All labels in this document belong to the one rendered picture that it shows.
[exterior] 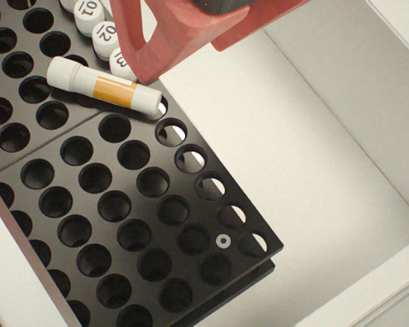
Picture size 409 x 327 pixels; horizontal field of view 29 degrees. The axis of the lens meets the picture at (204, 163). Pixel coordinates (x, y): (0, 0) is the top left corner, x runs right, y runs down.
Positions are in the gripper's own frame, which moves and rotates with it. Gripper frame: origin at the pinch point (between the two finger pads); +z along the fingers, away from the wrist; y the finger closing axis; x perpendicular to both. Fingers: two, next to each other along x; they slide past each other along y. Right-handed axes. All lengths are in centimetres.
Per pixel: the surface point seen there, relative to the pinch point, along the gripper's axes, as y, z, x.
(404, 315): -11.7, 16.6, 12.3
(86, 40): 0.1, 5.8, -4.7
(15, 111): 4.1, 6.8, -3.4
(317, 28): -9.7, 5.1, -0.5
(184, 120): -1.2, 5.2, 0.7
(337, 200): -8.1, 9.9, 6.0
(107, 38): -0.1, 4.4, -3.6
